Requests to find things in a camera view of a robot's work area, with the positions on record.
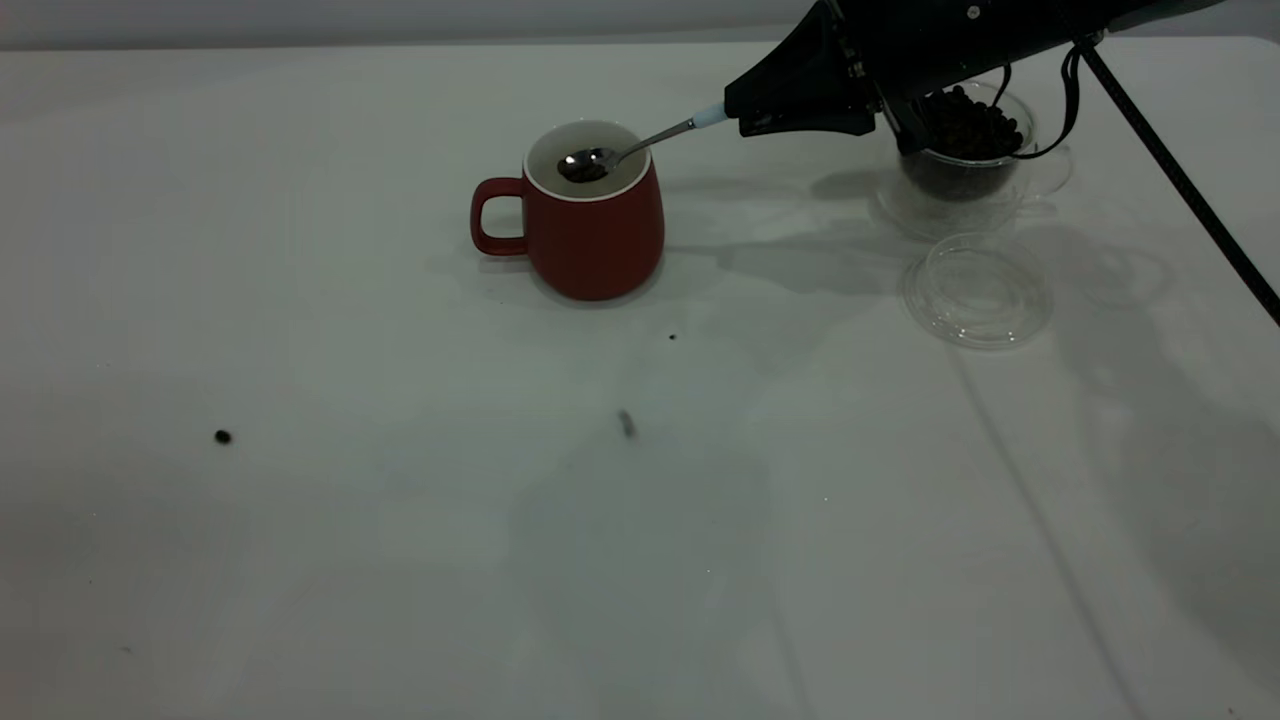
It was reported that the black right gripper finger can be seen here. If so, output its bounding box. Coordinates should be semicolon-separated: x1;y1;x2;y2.
724;3;869;119
737;104;881;138

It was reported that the metal spoon light-blue handle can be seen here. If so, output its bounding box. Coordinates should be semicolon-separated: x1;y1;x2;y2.
556;101;732;185

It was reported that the pile of coffee beans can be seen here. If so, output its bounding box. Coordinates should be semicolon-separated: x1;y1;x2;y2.
905;85;1025;199

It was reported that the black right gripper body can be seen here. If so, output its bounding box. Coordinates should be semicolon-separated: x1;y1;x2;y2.
826;0;1113;105

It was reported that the thin black cable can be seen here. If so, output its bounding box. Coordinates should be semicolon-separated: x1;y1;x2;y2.
993;45;1085;162

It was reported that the thick black braided cable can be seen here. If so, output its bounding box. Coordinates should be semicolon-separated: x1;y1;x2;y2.
1076;38;1280;328

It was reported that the clear round glass saucer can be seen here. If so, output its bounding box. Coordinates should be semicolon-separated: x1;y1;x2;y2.
903;232;1054;350

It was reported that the clear double-walled glass cup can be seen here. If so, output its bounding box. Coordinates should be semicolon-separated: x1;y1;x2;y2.
873;80;1074;243

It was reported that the red mug white inside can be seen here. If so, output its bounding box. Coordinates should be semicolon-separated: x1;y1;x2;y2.
470;120;666;302

